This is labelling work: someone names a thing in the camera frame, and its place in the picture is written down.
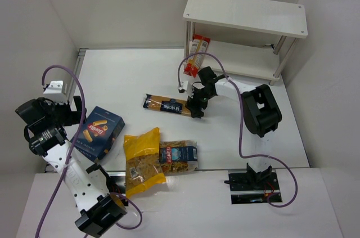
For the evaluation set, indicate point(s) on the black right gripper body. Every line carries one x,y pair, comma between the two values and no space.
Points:
197,103

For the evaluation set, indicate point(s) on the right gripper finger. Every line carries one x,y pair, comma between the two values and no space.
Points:
197,112
190,104

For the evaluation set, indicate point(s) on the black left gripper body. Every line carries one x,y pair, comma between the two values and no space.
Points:
76,108

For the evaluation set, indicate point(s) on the blue-labelled spaghetti bag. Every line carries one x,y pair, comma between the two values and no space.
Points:
166,105

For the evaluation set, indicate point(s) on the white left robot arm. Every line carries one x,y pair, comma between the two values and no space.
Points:
44,131

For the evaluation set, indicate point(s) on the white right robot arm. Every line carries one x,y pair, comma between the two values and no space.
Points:
259,113

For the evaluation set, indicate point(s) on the blue Agnesi pasta bag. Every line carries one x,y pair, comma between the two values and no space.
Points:
178,156

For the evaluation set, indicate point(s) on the yellow fusilli pasta bag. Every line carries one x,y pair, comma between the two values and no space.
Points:
143,169

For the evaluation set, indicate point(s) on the white two-tier shelf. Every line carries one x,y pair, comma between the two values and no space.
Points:
265,26

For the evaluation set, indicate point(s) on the blue Barilla rigatoni box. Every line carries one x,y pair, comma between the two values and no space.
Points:
98,134

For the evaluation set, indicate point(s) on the red-ended spaghetti bag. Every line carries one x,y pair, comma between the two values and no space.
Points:
199,46

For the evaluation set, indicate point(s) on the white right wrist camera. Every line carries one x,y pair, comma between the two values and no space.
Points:
183,87

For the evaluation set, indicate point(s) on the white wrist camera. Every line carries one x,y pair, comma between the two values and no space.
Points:
183,87
56,91

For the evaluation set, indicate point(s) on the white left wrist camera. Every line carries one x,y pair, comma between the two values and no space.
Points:
56,91

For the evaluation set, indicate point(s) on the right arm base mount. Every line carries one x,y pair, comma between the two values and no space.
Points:
244,191

